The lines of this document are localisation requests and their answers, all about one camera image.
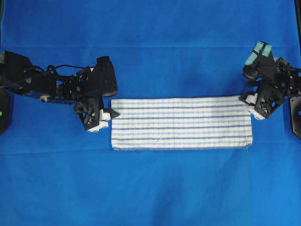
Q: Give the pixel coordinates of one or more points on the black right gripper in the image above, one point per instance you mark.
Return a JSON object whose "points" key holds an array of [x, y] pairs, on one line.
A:
{"points": [[266, 100]]}

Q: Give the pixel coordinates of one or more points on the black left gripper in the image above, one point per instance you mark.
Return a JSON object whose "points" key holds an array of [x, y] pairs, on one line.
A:
{"points": [[92, 114]]}

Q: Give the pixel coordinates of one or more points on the white blue-striped towel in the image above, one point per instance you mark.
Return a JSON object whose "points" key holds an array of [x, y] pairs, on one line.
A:
{"points": [[181, 124]]}

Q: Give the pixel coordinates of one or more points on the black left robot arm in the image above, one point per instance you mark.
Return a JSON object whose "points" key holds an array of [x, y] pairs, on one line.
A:
{"points": [[84, 91]]}

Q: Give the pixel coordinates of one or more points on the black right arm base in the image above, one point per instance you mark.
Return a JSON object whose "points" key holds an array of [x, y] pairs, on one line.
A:
{"points": [[295, 112]]}

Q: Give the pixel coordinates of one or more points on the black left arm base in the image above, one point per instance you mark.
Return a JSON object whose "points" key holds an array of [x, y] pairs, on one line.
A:
{"points": [[6, 109]]}

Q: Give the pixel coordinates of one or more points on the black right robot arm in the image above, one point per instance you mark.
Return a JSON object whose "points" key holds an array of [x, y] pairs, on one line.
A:
{"points": [[275, 79]]}

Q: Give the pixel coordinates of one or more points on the blue table cloth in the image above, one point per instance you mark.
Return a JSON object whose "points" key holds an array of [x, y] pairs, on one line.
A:
{"points": [[54, 173]]}

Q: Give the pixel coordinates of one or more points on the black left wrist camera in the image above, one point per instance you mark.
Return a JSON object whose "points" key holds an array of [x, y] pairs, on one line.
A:
{"points": [[102, 79]]}

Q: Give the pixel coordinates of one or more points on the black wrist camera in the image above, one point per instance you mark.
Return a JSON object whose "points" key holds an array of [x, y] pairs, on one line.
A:
{"points": [[102, 79], [260, 63]]}

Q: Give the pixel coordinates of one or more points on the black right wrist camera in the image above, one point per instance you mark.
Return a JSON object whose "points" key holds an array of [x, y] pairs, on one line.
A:
{"points": [[260, 63]]}

